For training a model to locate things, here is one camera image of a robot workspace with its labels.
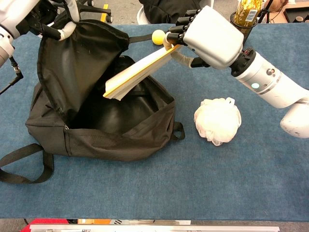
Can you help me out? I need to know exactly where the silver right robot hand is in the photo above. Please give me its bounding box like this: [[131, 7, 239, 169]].
[[163, 5, 245, 70]]

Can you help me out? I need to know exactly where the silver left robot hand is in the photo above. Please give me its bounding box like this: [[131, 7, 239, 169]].
[[0, 0, 80, 41]]

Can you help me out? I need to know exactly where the yellow and white book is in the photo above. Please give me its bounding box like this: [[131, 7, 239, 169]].
[[103, 44, 183, 101]]

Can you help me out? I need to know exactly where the black fabric backpack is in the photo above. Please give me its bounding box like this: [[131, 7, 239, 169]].
[[0, 19, 186, 184]]

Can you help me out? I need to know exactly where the brown glass bottle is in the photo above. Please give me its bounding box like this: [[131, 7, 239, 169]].
[[229, 0, 266, 46]]

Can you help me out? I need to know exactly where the yellow ball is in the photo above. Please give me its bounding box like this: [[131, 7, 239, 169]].
[[152, 29, 167, 45]]

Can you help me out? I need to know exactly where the black bag on chair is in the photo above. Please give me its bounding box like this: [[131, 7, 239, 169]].
[[139, 0, 202, 25]]

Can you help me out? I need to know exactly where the white chair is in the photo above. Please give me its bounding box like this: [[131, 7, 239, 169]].
[[137, 0, 215, 25]]

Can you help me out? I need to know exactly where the white mesh bath loofah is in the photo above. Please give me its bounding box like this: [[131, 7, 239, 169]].
[[194, 97, 242, 146]]

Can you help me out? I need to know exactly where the black office chair base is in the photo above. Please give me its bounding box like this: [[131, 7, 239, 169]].
[[78, 0, 113, 24]]

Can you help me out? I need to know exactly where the brown tray with cups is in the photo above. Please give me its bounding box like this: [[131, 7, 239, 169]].
[[283, 6, 309, 24]]

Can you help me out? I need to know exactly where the yellow floor tape strip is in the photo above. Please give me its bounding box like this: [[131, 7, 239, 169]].
[[100, 4, 109, 23]]

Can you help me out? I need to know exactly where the blue felt table cover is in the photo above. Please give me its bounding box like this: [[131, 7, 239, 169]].
[[0, 23, 309, 221]]

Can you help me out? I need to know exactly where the red panel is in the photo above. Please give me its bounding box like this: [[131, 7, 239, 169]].
[[25, 218, 70, 232]]

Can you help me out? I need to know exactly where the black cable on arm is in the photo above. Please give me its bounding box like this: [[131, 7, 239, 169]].
[[0, 56, 24, 95]]

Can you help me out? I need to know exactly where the aluminium profile rail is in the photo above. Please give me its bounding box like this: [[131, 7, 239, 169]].
[[29, 224, 281, 232]]

